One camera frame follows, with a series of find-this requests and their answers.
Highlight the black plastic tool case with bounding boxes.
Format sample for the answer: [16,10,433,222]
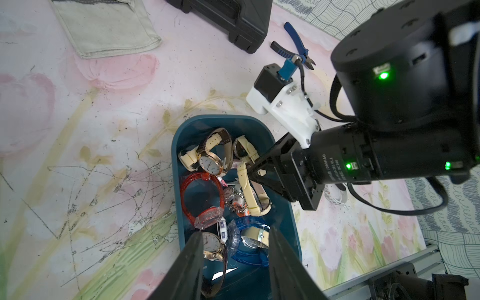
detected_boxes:
[167,0,273,54]

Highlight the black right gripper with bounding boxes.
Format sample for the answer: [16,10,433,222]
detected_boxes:
[247,123,378,211]

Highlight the grey work glove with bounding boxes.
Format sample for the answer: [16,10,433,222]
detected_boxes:
[51,1,162,59]

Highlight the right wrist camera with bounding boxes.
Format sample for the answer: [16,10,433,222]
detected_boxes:
[246,64,320,149]

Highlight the red transparent watch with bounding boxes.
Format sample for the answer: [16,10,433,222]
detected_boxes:
[180,172,225,231]

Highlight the orange white kids watch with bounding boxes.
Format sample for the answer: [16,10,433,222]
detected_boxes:
[223,186,250,217]

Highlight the blue handled pliers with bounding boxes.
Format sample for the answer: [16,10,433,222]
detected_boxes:
[270,22,316,70]

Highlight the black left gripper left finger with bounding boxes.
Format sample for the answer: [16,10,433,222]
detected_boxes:
[147,232,204,300]

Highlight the blue strap watch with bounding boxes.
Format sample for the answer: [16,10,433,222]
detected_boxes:
[227,216,270,268]

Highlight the teal storage tray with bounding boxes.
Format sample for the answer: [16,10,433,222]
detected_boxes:
[171,114,303,300]

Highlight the white grey strap watch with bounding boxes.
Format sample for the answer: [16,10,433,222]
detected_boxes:
[323,183,348,205]

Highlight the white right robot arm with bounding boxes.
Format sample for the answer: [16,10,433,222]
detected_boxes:
[247,1,480,216]

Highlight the dark brown leather watch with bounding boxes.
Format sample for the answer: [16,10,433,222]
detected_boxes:
[201,232,228,298]

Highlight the cream leather strap watch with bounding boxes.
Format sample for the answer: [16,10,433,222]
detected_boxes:
[177,146,200,172]

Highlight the aluminium mounting rail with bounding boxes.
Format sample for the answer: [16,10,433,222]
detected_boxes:
[323,244,446,300]

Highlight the beige strap gold watch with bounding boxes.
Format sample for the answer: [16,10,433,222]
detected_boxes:
[233,135,272,217]

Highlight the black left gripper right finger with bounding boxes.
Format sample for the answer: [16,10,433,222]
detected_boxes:
[269,227,327,300]

